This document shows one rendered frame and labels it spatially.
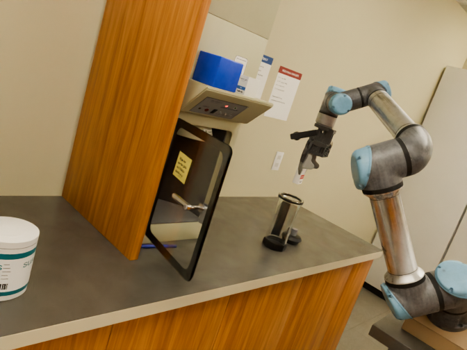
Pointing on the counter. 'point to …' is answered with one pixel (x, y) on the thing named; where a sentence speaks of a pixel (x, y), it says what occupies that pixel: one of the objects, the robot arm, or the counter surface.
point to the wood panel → (131, 114)
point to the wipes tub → (16, 255)
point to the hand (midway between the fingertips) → (301, 170)
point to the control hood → (192, 97)
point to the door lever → (187, 203)
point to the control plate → (219, 107)
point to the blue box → (217, 71)
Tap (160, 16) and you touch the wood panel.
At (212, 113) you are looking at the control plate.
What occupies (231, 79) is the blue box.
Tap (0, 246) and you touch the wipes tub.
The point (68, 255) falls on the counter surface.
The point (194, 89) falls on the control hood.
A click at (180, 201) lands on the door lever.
